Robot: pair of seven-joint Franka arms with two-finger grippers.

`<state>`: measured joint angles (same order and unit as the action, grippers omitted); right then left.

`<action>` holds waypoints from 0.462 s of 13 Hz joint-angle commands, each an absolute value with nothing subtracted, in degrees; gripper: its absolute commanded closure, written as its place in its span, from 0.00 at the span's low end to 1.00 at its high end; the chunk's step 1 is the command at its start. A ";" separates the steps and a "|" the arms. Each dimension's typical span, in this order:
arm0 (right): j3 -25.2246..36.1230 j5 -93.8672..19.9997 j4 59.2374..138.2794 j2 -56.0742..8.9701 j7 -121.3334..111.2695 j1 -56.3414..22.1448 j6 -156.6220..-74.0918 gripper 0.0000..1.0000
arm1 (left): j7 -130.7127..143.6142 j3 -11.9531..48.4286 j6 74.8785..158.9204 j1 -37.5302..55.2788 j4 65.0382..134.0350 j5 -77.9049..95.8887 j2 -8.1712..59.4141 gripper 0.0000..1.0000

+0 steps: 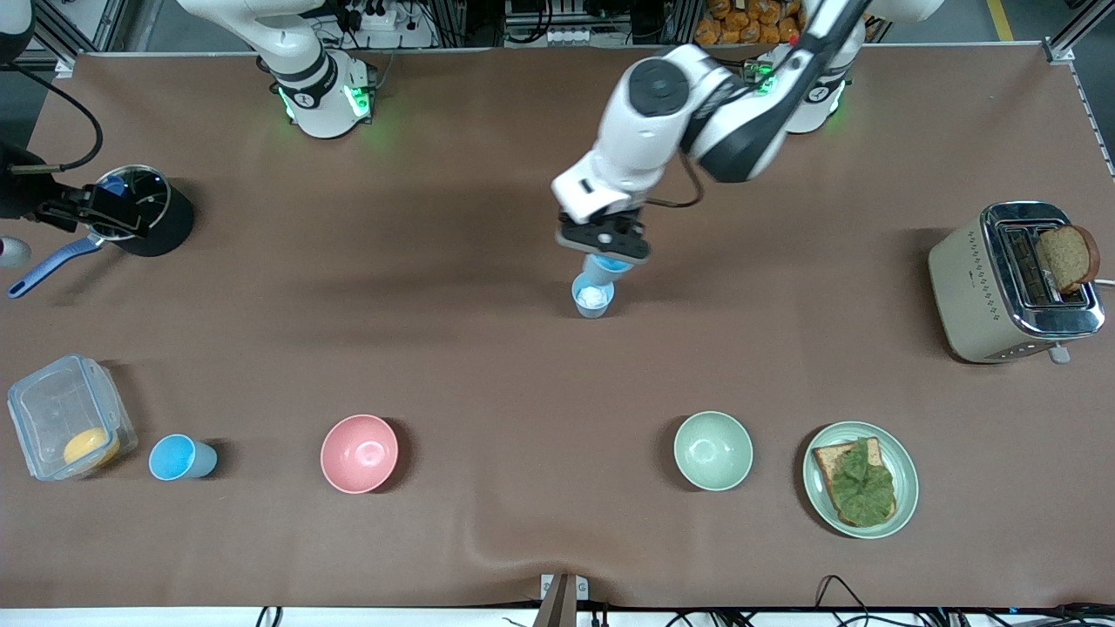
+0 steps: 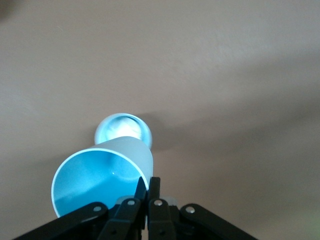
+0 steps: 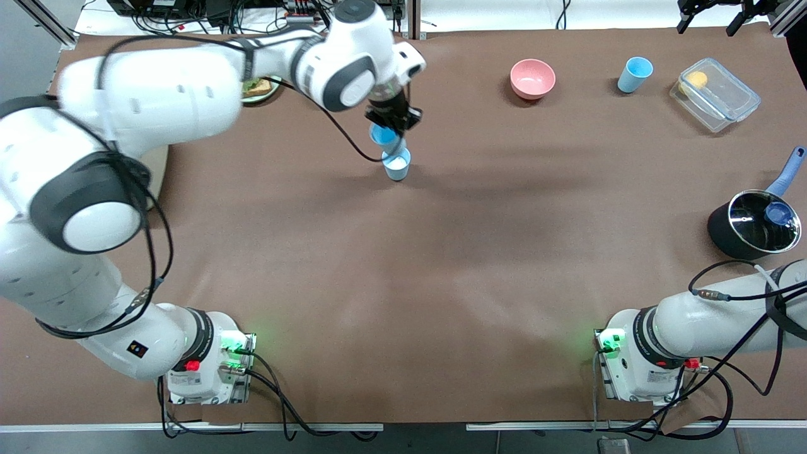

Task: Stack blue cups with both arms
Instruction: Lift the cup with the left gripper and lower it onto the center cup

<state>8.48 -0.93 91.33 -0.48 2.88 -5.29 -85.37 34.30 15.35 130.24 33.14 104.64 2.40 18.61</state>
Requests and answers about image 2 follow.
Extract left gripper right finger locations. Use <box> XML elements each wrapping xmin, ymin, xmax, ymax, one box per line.
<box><xmin>147</xmin><ymin>176</ymin><xmax>258</xmax><ymax>240</ymax></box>

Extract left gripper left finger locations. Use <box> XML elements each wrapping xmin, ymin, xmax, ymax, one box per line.
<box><xmin>12</xmin><ymin>176</ymin><xmax>148</xmax><ymax>240</ymax></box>

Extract light blue plastic cup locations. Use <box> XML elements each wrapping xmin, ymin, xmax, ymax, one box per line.
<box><xmin>50</xmin><ymin>136</ymin><xmax>154</xmax><ymax>219</ymax></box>

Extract blue cup with white filling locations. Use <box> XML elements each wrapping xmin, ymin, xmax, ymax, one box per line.
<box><xmin>94</xmin><ymin>113</ymin><xmax>153</xmax><ymax>151</ymax></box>

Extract white filling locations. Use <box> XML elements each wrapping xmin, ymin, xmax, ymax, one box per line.
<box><xmin>107</xmin><ymin>119</ymin><xmax>141</xmax><ymax>138</ymax></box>

